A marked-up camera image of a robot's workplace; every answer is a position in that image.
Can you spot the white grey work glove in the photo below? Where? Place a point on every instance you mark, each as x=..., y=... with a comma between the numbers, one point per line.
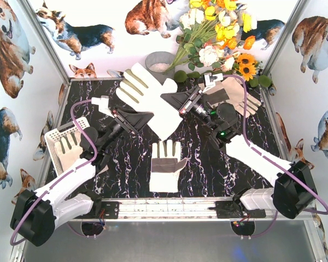
x=68, y=149

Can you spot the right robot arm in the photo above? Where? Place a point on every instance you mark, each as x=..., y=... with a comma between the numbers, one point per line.
x=292, y=186

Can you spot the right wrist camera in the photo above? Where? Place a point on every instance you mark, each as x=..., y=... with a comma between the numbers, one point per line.
x=210, y=80

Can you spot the artificial flower bouquet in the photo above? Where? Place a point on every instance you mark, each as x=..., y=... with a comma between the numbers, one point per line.
x=218, y=35

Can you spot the white perforated storage basket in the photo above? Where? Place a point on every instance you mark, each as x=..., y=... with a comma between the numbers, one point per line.
x=55, y=135

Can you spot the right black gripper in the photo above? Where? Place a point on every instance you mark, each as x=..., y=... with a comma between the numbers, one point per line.
x=189, y=99

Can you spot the back right white work glove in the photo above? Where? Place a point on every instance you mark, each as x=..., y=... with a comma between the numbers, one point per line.
x=239, y=99

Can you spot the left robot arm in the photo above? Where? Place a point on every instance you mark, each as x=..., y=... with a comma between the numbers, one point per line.
x=37, y=214

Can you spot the grey metal bucket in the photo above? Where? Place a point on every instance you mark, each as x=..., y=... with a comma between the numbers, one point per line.
x=158, y=64

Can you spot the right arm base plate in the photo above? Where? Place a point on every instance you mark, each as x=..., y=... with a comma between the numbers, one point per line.
x=229, y=209

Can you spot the grey palm work glove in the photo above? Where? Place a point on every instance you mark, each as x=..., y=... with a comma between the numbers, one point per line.
x=166, y=165
x=216, y=95

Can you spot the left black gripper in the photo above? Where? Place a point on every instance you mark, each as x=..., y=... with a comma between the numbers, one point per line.
x=124, y=121

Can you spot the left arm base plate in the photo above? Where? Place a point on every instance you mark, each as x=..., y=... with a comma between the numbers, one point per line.
x=103, y=210

